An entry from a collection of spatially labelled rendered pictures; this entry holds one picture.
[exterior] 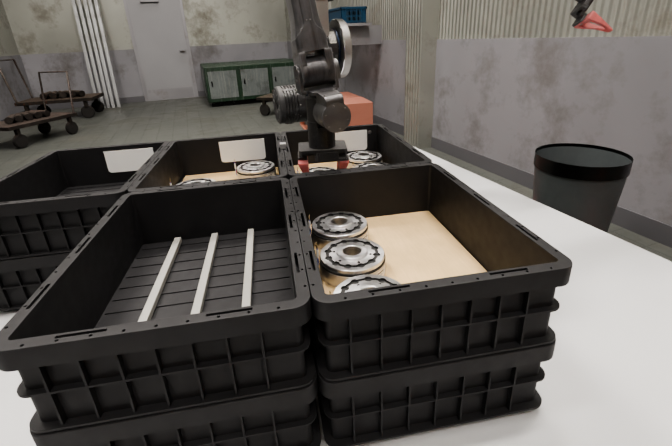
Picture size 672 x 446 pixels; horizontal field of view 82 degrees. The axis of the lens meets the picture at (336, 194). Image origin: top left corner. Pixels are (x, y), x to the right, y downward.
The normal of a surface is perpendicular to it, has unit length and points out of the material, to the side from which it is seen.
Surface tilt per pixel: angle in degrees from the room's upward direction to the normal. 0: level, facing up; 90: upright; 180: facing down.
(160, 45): 90
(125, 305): 0
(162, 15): 90
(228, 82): 90
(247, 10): 90
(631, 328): 0
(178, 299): 0
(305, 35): 78
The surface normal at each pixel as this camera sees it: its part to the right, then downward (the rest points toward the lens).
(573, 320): -0.04, -0.93
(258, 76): 0.35, 0.34
